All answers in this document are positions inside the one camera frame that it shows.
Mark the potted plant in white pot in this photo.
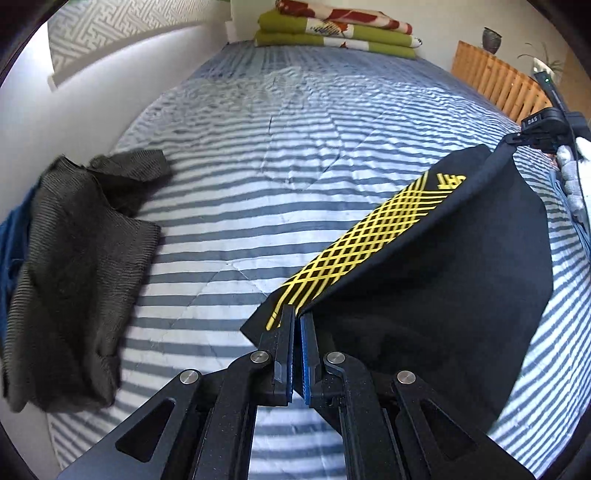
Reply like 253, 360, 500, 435
517, 41, 565, 86

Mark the blue white striped quilt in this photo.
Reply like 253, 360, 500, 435
46, 39, 591, 480

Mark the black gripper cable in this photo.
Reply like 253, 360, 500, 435
569, 115, 591, 210

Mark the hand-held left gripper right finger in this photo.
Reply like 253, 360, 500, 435
300, 314, 536, 480

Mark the red white folded blanket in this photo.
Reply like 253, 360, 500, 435
276, 0, 413, 34

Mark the landscape wall hanging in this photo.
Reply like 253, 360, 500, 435
46, 0, 232, 86

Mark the dark grey knit sweater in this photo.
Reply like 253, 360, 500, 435
0, 150, 174, 414

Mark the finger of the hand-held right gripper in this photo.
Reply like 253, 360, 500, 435
501, 131, 557, 151

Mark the wooden slatted bed rail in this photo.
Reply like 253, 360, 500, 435
451, 41, 555, 128

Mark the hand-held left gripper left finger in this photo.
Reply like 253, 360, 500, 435
58, 305, 296, 480

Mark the green folded blanket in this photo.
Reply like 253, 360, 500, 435
257, 11, 424, 48
254, 31, 417, 60

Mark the black garment with yellow pattern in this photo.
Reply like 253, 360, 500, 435
240, 144, 555, 437

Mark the dark blue crumpled garment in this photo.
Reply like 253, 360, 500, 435
0, 185, 43, 354

